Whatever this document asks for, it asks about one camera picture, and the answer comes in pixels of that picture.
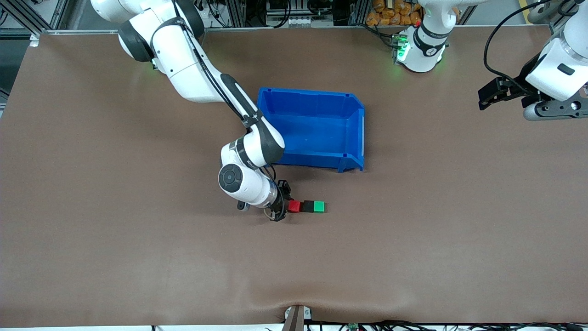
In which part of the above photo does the blue plastic storage bin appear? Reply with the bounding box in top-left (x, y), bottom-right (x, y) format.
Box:
top-left (255, 87), bottom-right (366, 173)

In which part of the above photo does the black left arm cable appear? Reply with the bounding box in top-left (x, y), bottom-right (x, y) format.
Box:
top-left (483, 0), bottom-right (570, 92)

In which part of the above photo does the white long socket bar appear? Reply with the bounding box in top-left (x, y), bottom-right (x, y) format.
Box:
top-left (266, 16), bottom-right (335, 27)

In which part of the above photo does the brown table mat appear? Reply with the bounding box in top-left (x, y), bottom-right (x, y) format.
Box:
top-left (0, 25), bottom-right (588, 328)

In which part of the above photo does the grey camera stand bracket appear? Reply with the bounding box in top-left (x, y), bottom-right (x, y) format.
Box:
top-left (284, 305), bottom-right (313, 331)

